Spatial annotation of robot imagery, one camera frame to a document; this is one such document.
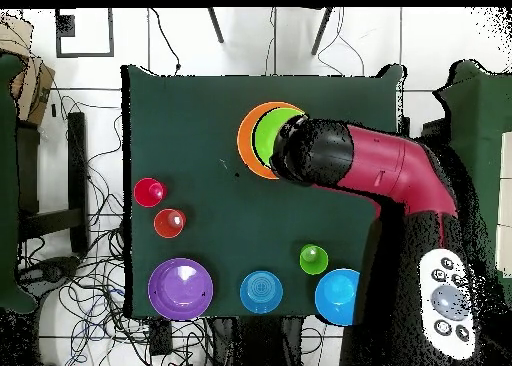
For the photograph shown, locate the tangle of black cables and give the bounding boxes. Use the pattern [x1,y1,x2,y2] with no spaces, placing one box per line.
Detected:
[15,95,209,366]

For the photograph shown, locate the green cloth covered side table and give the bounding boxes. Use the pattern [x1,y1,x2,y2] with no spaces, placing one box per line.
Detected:
[433,59,512,291]
[0,53,39,315]

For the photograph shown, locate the orange bowl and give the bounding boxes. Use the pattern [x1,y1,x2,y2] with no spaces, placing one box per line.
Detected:
[236,101,306,181]

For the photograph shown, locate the red cup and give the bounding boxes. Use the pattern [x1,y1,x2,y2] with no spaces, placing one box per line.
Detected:
[132,177,168,209]

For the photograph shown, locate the orange cup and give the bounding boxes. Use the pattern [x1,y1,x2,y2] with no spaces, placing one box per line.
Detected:
[153,208,188,240]

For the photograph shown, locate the black power adapter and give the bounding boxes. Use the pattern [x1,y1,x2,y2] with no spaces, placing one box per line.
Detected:
[148,319,174,357]

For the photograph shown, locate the small blue bowl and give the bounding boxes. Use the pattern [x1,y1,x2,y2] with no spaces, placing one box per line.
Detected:
[239,270,284,315]

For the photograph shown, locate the black square floor frame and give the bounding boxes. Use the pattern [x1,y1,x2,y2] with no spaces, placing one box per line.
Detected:
[54,7,115,58]

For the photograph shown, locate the dark green table cloth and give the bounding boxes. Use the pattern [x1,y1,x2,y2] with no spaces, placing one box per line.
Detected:
[121,63,407,319]

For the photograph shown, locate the purple bowl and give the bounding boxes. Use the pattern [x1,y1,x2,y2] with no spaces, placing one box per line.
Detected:
[147,257,214,322]

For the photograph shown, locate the black cable with plug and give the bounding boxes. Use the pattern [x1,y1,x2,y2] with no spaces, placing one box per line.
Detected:
[148,7,182,74]

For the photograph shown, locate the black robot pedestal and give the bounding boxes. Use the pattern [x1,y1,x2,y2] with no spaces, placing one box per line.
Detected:
[211,316,305,366]

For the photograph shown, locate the large blue bowl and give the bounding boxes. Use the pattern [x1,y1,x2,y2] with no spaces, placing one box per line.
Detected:
[314,268,361,327]

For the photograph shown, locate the green bowl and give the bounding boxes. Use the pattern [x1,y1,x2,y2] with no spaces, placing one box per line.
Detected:
[250,107,308,170]

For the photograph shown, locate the black tripod leg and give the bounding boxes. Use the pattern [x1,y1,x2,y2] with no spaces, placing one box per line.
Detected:
[310,7,334,56]
[206,7,225,44]

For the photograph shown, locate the cardboard box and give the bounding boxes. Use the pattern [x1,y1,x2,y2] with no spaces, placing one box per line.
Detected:
[0,15,56,127]

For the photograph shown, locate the plain green cup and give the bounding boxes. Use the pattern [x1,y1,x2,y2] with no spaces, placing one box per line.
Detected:
[298,244,330,276]

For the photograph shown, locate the grey base with knob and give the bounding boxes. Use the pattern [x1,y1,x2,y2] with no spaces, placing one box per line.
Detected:
[21,255,81,299]

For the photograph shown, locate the black stand frame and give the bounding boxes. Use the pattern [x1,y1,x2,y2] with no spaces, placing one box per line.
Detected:
[15,111,90,255]
[398,116,451,143]

